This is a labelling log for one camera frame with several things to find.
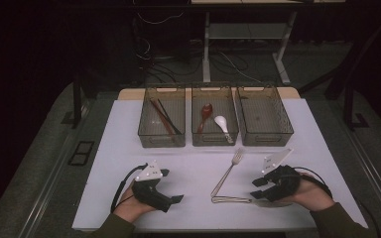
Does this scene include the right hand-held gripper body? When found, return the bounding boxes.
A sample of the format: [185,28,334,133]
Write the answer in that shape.
[261,148,302,202]

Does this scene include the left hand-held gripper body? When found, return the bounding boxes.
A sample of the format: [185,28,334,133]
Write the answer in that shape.
[131,160,174,213]

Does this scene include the silver metal knife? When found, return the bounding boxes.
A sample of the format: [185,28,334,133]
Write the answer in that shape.
[210,195,294,208]

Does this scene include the transparent brown plastic bin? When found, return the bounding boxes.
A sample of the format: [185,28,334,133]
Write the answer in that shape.
[190,85,240,147]
[137,86,187,149]
[234,85,295,147]

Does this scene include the red-brown chopstick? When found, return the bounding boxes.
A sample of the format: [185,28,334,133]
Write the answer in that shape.
[149,99,175,136]
[150,98,177,135]

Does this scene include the white ceramic spoon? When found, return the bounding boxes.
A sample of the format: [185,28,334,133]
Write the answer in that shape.
[213,115,235,145]

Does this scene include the red-brown wooden spoon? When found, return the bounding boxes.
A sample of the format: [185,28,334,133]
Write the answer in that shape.
[196,102,213,135]

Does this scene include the person's left hand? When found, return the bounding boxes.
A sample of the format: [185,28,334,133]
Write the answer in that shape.
[112,187,157,223]

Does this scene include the person's right hand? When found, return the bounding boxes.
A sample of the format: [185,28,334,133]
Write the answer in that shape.
[282,179,336,212]

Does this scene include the white table mat board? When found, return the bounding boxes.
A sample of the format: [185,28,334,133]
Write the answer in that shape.
[71,97,369,231]

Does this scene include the silver metal fork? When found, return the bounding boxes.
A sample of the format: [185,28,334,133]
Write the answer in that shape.
[210,147,246,198]

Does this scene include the black metal stand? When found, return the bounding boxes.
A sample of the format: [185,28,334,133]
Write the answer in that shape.
[342,82,371,131]
[61,70,92,130]

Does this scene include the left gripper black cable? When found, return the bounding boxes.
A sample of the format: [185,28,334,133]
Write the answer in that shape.
[110,163,149,214]

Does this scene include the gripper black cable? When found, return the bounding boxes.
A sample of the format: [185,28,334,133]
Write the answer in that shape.
[110,163,149,214]
[292,167,333,199]

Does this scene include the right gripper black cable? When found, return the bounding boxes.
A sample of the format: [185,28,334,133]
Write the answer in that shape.
[292,167,333,199]

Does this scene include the black floor socket frame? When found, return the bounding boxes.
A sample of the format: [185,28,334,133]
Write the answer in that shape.
[67,140,96,167]

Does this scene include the metal floor rail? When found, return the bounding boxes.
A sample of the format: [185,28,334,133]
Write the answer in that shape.
[338,108,381,229]
[18,98,95,238]

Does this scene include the black floor cables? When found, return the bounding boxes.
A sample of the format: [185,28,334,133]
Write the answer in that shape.
[132,19,203,84]

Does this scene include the white floor cable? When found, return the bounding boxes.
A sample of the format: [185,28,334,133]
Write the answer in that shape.
[218,51,266,85]

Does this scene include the white metal desk frame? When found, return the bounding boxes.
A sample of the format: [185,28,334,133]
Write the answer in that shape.
[190,0,346,85]

